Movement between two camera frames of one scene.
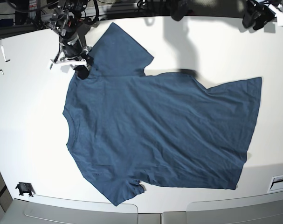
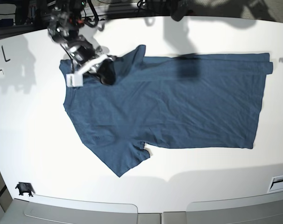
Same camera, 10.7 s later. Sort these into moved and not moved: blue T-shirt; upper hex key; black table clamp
Moved: blue T-shirt
Not moved: upper hex key; black table clamp
